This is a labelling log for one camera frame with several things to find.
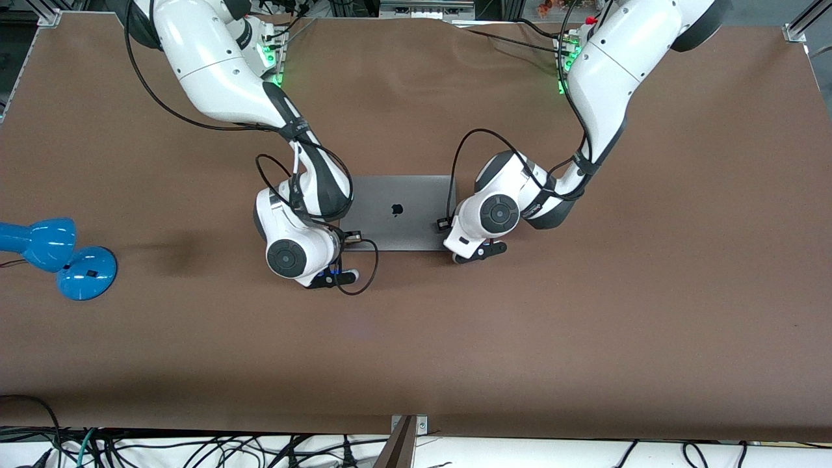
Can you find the grey laptop with black keyboard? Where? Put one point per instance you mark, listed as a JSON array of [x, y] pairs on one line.
[[396, 195]]

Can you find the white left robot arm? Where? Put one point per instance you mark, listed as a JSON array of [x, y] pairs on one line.
[[604, 71]]

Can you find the grey electronics box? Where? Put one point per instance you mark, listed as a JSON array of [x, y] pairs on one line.
[[426, 9]]

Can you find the blue desk lamp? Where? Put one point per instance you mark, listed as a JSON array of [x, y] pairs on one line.
[[84, 273]]

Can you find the silver table edge bracket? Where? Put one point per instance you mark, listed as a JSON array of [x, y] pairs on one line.
[[421, 426]]

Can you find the dark metal post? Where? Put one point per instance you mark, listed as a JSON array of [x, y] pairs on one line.
[[398, 452]]

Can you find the aluminium frame profile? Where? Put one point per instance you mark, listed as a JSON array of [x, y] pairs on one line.
[[798, 29], [47, 16]]

